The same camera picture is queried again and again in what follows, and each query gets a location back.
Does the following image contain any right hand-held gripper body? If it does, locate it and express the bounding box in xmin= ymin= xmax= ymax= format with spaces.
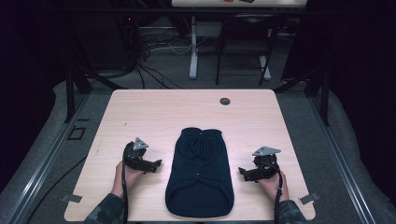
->
xmin=251 ymin=146 xmax=282 ymax=181

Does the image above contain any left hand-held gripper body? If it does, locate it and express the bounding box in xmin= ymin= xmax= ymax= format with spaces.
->
xmin=123 ymin=136 xmax=150 ymax=172

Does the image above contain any person's left hand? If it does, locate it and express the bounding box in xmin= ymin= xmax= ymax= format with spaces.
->
xmin=111 ymin=161 xmax=145 ymax=200

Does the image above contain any person's right hand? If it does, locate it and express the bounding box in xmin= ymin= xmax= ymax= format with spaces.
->
xmin=258 ymin=170 xmax=290 ymax=203

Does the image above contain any dark navy garment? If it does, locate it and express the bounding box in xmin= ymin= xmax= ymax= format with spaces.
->
xmin=164 ymin=126 xmax=235 ymax=219

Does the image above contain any grey tape strip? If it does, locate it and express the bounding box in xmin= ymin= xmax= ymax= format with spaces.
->
xmin=60 ymin=193 xmax=83 ymax=203
xmin=298 ymin=191 xmax=320 ymax=206

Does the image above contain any black tape square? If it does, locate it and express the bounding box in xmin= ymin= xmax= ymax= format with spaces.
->
xmin=66 ymin=125 xmax=87 ymax=141

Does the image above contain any white desk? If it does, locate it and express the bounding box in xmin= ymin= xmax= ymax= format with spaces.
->
xmin=170 ymin=0 xmax=308 ymax=81

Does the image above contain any black chair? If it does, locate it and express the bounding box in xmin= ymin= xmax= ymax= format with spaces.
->
xmin=215 ymin=13 xmax=279 ymax=87

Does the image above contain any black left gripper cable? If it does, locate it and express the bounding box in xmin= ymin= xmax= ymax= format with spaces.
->
xmin=121 ymin=148 xmax=130 ymax=224

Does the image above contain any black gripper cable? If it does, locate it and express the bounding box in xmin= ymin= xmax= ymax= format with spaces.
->
xmin=264 ymin=161 xmax=285 ymax=224
xmin=121 ymin=148 xmax=130 ymax=224

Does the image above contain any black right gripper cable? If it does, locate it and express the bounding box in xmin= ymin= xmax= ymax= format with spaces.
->
xmin=264 ymin=161 xmax=285 ymax=224

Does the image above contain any aluminium floor rail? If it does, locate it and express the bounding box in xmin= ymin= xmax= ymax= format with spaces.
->
xmin=306 ymin=92 xmax=379 ymax=224
xmin=6 ymin=92 xmax=92 ymax=224

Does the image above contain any black floor cable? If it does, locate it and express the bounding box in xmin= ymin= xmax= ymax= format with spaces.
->
xmin=26 ymin=155 xmax=89 ymax=224

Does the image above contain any black metal frame stand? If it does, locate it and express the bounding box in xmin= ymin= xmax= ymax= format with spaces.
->
xmin=63 ymin=18 xmax=129 ymax=124
xmin=273 ymin=62 xmax=332 ymax=127

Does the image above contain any bundle of floor cables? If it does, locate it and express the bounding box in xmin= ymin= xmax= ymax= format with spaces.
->
xmin=132 ymin=18 xmax=209 ymax=91

